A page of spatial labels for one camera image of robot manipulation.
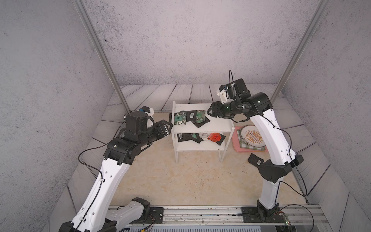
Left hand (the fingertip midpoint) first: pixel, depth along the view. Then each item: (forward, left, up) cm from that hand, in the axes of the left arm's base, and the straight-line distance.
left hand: (171, 126), depth 65 cm
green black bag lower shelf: (+7, -12, -19) cm, 24 cm away
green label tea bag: (+7, -3, -2) cm, 8 cm away
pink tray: (+15, -41, -38) cm, 58 cm away
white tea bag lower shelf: (+8, -17, -19) cm, 26 cm away
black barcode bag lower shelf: (+8, -5, -19) cm, 22 cm away
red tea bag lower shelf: (+8, -24, -20) cm, 32 cm away
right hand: (+7, -18, +1) cm, 20 cm away
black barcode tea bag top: (+9, -9, -2) cm, 13 cm away
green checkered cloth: (+11, -44, -35) cm, 57 cm away
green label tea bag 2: (+8, -14, -2) cm, 16 cm away
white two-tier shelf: (+1, -10, -4) cm, 11 cm away
